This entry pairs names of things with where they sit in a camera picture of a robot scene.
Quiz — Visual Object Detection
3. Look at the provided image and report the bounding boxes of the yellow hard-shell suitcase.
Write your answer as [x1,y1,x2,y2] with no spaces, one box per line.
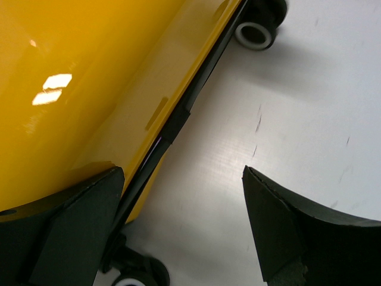
[1,1,288,285]

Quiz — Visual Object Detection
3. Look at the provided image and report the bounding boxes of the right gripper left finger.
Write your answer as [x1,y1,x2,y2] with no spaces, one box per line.
[1,167,124,285]

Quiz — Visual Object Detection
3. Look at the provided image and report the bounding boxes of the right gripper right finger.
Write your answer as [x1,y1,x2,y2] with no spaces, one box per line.
[242,166,380,285]

